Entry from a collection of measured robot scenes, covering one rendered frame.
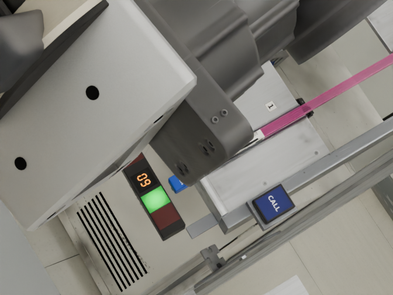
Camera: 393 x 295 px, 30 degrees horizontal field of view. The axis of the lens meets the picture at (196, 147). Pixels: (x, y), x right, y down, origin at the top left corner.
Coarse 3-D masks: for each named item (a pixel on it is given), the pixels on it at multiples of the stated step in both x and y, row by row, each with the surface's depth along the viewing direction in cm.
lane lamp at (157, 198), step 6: (150, 192) 112; (156, 192) 112; (162, 192) 112; (144, 198) 111; (150, 198) 111; (156, 198) 111; (162, 198) 111; (168, 198) 112; (144, 204) 111; (150, 204) 111; (156, 204) 111; (162, 204) 111; (150, 210) 111
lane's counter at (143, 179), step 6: (138, 174) 112; (144, 174) 112; (150, 174) 112; (132, 180) 112; (138, 180) 112; (144, 180) 112; (150, 180) 112; (138, 186) 112; (144, 186) 112; (150, 186) 112
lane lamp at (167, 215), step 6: (168, 204) 111; (162, 210) 111; (168, 210) 111; (174, 210) 111; (156, 216) 111; (162, 216) 111; (168, 216) 111; (174, 216) 111; (156, 222) 110; (162, 222) 110; (168, 222) 111; (162, 228) 110
